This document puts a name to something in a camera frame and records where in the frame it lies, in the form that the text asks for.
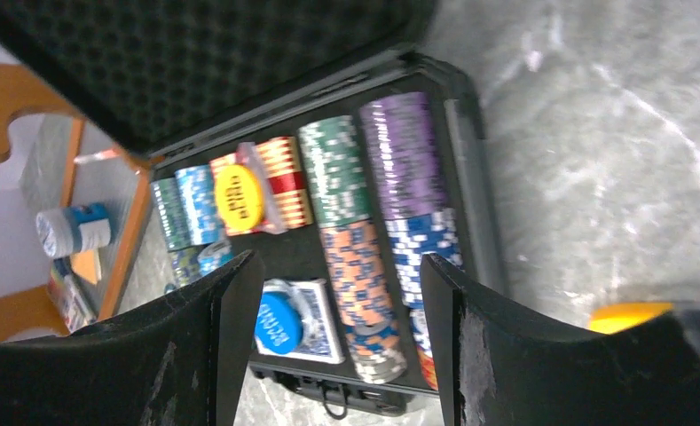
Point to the blue small blind button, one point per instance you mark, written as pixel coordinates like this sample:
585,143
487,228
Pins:
279,326

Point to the yellow notepad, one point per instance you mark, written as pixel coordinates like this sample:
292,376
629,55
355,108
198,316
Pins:
87,266

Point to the orange wooden shelf rack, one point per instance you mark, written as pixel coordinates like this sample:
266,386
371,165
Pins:
23,94

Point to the blue playing card deck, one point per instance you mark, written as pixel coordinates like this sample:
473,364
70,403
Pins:
320,341

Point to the purple blue chip row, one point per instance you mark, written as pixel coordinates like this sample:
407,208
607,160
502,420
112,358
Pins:
416,213

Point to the red playing card deck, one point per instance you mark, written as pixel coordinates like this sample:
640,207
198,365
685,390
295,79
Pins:
285,173

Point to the white pink pen lower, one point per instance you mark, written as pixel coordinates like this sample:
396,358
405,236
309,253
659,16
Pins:
96,157

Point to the marker pen set pack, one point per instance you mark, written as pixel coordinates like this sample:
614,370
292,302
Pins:
67,295

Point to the light blue red chip row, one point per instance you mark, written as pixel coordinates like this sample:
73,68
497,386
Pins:
196,186

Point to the yellow big blind button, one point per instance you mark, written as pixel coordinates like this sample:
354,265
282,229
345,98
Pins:
239,198

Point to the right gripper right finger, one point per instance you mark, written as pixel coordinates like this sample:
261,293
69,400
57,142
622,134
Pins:
501,363

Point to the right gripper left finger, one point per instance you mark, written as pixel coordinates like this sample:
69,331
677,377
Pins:
178,360

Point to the black poker set case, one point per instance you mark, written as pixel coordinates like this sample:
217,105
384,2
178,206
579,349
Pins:
181,82

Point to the green orange chip row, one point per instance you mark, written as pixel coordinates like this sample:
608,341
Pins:
341,202

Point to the cleaning gel jar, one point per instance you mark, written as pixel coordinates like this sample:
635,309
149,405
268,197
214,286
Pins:
74,229

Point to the green chip stack row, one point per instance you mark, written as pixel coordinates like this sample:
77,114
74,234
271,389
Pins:
183,254

